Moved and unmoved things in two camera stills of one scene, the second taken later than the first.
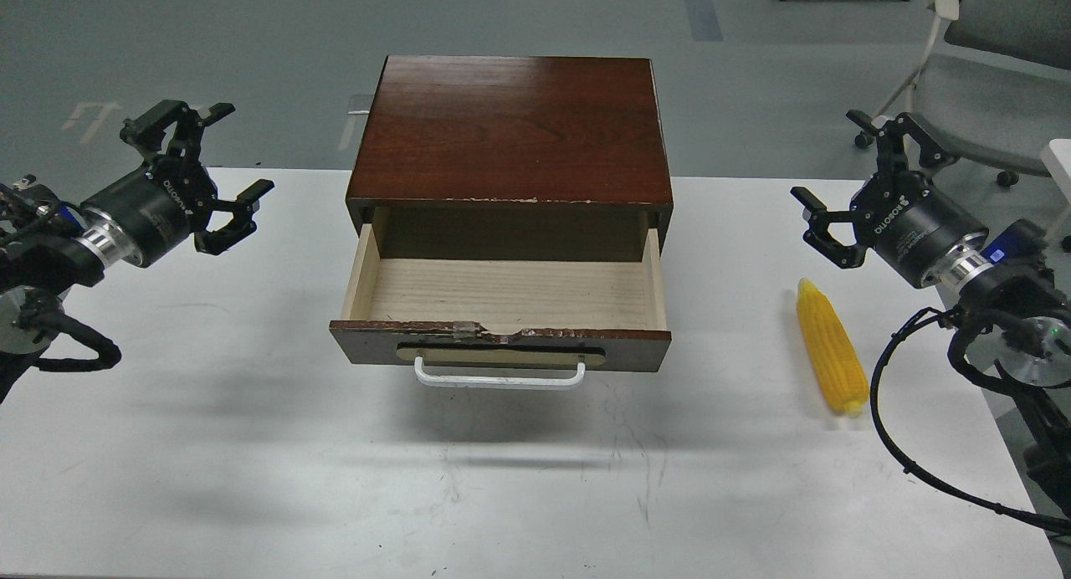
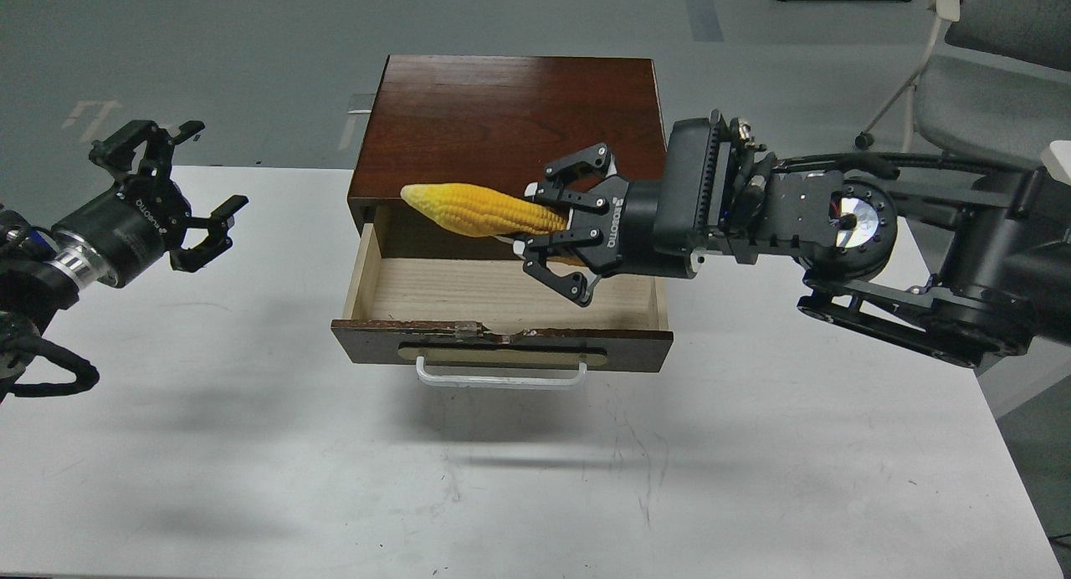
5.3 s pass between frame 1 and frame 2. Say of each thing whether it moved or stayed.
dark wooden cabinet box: stayed
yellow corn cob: moved
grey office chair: stayed
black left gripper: moved
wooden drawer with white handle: stayed
